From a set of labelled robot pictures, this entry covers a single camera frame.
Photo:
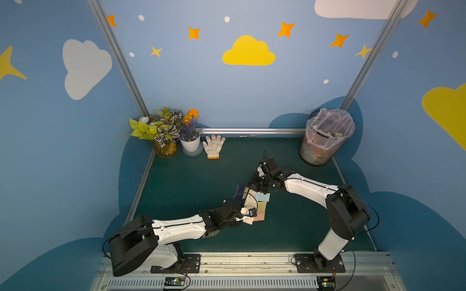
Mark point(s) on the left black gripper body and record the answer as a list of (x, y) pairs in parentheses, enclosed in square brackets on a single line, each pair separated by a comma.
[(239, 209)]

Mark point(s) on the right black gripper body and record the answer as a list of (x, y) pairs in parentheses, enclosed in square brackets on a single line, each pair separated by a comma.
[(262, 180)]

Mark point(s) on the dark blue book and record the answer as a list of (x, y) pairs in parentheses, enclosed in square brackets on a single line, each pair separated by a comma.
[(246, 196)]

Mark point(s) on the light blue sticky note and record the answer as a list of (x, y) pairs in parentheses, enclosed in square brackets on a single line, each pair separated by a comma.
[(260, 197)]

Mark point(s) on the yellow sticky note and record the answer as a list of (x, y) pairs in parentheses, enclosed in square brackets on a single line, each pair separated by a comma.
[(261, 206)]

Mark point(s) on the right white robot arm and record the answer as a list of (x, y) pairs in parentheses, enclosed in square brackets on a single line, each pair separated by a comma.
[(346, 212)]

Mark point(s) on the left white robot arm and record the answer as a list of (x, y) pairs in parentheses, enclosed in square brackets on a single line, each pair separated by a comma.
[(145, 238)]

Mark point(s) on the pink sticky note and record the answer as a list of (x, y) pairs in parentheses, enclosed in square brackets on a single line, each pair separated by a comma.
[(260, 216)]

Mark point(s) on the trash bin with plastic bag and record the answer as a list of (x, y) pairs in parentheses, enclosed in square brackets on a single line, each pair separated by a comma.
[(326, 131)]

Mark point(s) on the white work glove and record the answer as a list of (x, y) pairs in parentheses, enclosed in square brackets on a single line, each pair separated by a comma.
[(213, 146)]

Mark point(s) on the white pot with flowers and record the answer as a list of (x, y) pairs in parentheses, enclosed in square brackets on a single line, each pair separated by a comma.
[(190, 134)]

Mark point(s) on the left green circuit board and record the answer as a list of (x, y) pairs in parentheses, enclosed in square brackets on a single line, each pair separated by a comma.
[(174, 282)]

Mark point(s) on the green circuit board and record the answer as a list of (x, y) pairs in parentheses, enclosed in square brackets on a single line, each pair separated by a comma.
[(174, 282), (326, 284)]

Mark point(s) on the green leafy plant pot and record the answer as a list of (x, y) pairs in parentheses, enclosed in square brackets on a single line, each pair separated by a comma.
[(163, 129)]

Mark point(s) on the right green circuit board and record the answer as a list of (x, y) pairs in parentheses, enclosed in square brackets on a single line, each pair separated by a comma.
[(326, 284)]

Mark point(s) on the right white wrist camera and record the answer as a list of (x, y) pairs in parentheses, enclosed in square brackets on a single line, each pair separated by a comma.
[(269, 168)]

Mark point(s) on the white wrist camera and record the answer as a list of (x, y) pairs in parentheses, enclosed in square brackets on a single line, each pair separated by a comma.
[(247, 214), (269, 168)]

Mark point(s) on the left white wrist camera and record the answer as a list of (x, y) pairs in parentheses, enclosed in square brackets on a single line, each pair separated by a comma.
[(247, 214)]

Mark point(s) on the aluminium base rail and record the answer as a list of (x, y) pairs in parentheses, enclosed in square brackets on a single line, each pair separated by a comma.
[(259, 271)]

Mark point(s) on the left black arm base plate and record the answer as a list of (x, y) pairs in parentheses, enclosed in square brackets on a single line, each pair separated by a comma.
[(190, 264)]

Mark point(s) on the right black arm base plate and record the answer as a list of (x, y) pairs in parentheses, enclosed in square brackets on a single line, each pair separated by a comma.
[(307, 263)]

